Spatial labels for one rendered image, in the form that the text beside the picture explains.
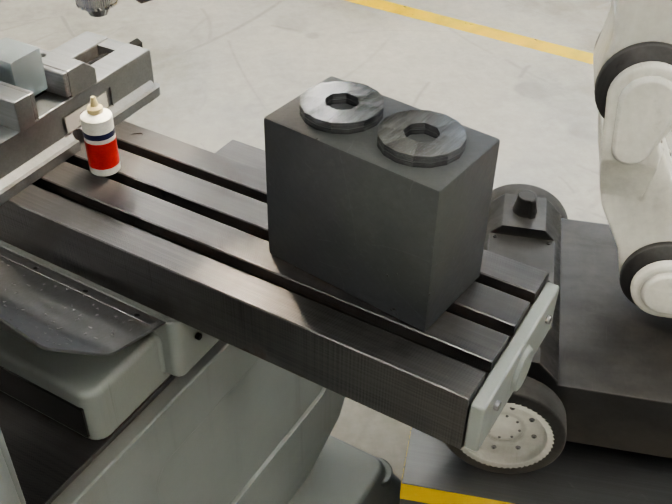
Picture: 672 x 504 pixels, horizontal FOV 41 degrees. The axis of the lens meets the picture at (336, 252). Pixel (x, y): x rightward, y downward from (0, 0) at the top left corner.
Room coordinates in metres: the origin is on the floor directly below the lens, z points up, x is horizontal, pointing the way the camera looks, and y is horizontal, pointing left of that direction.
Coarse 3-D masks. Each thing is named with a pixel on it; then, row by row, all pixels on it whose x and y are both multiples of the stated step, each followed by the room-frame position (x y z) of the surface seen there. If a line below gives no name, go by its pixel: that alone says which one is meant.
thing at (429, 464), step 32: (416, 448) 0.98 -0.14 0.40; (448, 448) 0.99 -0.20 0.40; (576, 448) 0.99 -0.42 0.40; (608, 448) 0.99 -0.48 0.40; (416, 480) 0.92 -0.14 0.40; (448, 480) 0.92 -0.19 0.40; (480, 480) 0.92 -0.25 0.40; (512, 480) 0.92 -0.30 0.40; (544, 480) 0.92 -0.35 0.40; (576, 480) 0.92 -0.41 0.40; (608, 480) 0.92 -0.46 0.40; (640, 480) 0.93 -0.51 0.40
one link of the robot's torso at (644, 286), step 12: (648, 264) 1.10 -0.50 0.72; (660, 264) 1.09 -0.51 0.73; (636, 276) 1.10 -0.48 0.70; (648, 276) 1.09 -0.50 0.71; (660, 276) 1.08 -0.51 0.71; (636, 288) 1.09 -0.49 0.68; (648, 288) 1.08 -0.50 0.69; (660, 288) 1.08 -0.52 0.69; (636, 300) 1.09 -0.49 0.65; (648, 300) 1.08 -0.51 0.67; (660, 300) 1.08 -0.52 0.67; (648, 312) 1.09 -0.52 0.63; (660, 312) 1.08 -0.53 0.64
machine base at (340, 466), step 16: (336, 448) 1.14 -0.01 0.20; (352, 448) 1.14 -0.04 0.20; (320, 464) 1.10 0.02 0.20; (336, 464) 1.10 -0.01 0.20; (352, 464) 1.10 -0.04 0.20; (368, 464) 1.10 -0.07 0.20; (384, 464) 1.12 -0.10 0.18; (320, 480) 1.06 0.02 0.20; (336, 480) 1.06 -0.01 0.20; (352, 480) 1.06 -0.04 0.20; (368, 480) 1.07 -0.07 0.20; (384, 480) 1.08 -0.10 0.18; (304, 496) 1.03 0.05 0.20; (320, 496) 1.03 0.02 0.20; (336, 496) 1.03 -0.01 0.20; (352, 496) 1.03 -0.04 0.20; (368, 496) 1.04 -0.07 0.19; (384, 496) 1.06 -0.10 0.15
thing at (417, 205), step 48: (336, 96) 0.85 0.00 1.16; (384, 96) 0.87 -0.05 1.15; (288, 144) 0.80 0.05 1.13; (336, 144) 0.77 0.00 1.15; (384, 144) 0.75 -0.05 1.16; (432, 144) 0.75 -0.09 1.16; (480, 144) 0.78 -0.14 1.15; (288, 192) 0.80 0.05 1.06; (336, 192) 0.76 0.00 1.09; (384, 192) 0.73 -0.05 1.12; (432, 192) 0.70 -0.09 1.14; (480, 192) 0.76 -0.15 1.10; (288, 240) 0.80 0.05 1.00; (336, 240) 0.76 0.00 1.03; (384, 240) 0.73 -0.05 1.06; (432, 240) 0.69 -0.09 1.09; (480, 240) 0.78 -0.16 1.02; (384, 288) 0.72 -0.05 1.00; (432, 288) 0.70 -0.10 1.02
